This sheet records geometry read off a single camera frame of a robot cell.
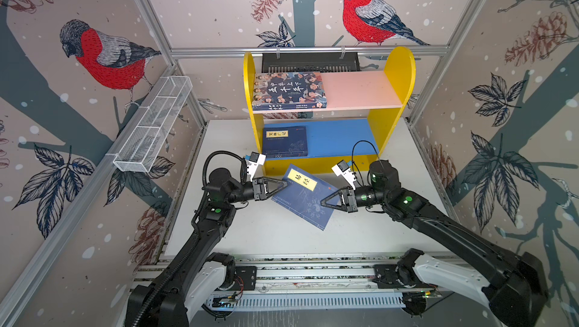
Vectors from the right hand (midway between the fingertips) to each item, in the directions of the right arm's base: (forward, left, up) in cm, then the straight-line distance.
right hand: (320, 207), depth 65 cm
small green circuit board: (-22, +30, -25) cm, 45 cm away
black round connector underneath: (-19, -30, -24) cm, 43 cm away
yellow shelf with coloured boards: (+38, -17, +5) cm, 42 cm away
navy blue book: (+31, +14, -7) cm, 35 cm away
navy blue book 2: (+4, +5, +1) cm, 7 cm away
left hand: (+3, +11, +4) cm, 12 cm away
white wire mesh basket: (+13, +58, +9) cm, 61 cm away
